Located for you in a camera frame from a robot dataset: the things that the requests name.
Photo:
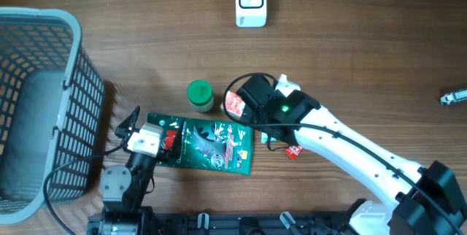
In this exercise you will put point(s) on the teal wet wipes pack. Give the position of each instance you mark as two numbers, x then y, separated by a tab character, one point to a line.
265	137

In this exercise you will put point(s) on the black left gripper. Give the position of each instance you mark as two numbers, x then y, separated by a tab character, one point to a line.
124	129

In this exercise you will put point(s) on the green white small packet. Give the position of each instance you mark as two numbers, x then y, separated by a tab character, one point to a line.
454	97

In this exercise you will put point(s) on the white barcode scanner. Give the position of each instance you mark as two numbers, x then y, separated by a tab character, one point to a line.
251	13

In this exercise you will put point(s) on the green lid peanut butter jar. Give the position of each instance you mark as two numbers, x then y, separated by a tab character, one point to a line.
200	95

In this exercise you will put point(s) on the grey plastic shopping basket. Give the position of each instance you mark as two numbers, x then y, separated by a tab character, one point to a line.
52	97

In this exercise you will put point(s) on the red candy bar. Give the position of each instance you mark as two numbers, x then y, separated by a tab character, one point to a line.
294	151

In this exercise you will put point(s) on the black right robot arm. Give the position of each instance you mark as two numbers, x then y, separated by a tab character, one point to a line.
413	199

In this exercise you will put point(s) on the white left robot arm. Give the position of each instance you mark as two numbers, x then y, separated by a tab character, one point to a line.
125	186

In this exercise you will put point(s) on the green snack bag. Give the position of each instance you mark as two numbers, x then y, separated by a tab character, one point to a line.
212	145

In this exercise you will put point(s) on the orange tissue pack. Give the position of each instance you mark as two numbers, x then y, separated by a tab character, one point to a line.
234	104

